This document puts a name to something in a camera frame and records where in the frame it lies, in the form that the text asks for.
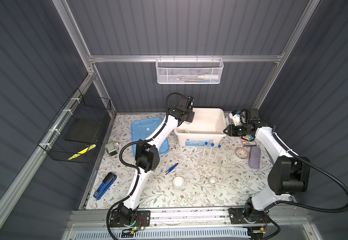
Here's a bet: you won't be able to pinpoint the white wire mesh basket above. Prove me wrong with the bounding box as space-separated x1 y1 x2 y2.
155 58 224 85

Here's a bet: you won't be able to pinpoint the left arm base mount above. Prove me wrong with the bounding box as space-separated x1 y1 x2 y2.
108 210 151 228

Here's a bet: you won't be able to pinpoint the blue clip at table edge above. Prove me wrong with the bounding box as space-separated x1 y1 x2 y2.
93 172 117 200

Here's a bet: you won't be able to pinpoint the blue plastic tweezers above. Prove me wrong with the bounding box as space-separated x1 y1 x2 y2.
166 163 178 175

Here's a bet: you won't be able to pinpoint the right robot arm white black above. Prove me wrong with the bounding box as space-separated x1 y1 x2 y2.
224 109 310 223

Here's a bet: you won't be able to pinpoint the white tube in mesh basket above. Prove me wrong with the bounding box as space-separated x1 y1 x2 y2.
198 75 220 82

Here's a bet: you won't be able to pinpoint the aluminium rail front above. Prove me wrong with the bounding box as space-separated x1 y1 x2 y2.
67 205 312 230

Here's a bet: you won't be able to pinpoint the clear plastic test tube rack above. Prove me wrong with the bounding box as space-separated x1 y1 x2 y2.
195 145 222 178

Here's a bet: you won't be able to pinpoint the black wire mesh basket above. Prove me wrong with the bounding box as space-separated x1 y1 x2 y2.
38 89 112 164

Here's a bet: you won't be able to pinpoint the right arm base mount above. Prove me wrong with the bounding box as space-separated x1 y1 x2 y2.
228 207 268 224

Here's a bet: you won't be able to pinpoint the yellow black striped tape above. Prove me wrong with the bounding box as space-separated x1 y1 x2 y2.
68 144 96 161

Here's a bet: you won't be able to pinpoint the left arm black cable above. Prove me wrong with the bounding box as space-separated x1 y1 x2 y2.
106 92 190 240

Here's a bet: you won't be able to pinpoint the black pad in basket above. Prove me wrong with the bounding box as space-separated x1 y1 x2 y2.
65 119 101 144

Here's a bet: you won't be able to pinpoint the small white crucible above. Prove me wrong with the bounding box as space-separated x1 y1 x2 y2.
209 177 218 185

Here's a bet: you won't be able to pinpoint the clear glass conical flask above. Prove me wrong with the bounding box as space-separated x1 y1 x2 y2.
179 130 190 134

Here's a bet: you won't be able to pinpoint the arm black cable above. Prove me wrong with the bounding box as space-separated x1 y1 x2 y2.
106 92 190 240
269 131 348 214

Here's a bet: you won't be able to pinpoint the white plastic storage bin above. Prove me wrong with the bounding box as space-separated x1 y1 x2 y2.
174 108 227 147

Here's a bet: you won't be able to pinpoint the blue plastic bin lid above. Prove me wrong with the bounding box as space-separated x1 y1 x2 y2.
131 118 170 157

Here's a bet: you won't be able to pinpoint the colourful marker pack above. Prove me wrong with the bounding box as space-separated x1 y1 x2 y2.
241 135 257 147

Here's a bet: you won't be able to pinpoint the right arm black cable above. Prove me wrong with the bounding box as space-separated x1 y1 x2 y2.
269 131 348 214

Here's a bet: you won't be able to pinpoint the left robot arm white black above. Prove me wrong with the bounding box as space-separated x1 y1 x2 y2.
117 93 195 224

